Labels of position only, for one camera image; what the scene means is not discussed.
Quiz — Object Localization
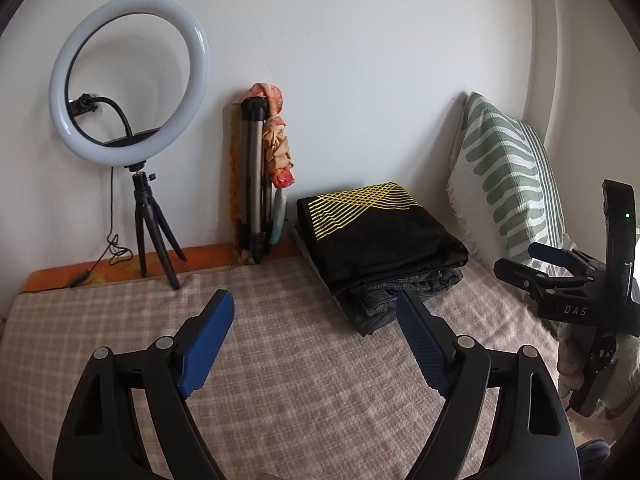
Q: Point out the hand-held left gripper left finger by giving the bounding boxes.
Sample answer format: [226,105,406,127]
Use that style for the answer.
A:
[52,289,236,480]

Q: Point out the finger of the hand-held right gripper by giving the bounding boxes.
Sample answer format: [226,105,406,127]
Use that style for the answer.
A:
[528,242,604,277]
[494,258,576,303]

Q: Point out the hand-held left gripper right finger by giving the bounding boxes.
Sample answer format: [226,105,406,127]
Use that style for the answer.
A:
[395,287,583,480]

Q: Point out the black pants with yellow stripes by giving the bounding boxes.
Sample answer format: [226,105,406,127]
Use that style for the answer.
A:
[296,181,470,291]

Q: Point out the grey tweed folded pants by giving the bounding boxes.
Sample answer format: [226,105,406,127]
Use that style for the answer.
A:
[345,267,463,318]

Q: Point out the dark grey folded garment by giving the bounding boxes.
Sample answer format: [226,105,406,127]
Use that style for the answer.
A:
[292,220,401,338]

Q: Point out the green striped white pillow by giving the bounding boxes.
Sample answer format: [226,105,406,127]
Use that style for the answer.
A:
[446,91,640,418]

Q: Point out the orange bed sheet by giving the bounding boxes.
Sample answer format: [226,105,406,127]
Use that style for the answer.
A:
[20,240,301,293]

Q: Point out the pink plaid blanket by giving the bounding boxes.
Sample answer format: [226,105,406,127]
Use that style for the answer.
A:
[0,255,576,480]

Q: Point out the small black tripod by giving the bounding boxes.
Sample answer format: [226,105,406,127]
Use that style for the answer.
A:
[125,160,188,291]

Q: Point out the folded silver tripod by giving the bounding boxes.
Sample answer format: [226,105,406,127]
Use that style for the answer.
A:
[235,97,273,266]

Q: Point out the floral folded umbrella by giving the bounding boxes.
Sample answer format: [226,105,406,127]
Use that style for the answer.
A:
[245,82,297,246]

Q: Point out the black gooseneck phone holder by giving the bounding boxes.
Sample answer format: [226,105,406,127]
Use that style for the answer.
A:
[70,91,158,148]

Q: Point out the black ring light cable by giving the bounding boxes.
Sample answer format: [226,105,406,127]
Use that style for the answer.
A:
[70,167,133,288]

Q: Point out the white ring light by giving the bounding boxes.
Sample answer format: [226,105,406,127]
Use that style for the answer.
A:
[48,0,210,168]

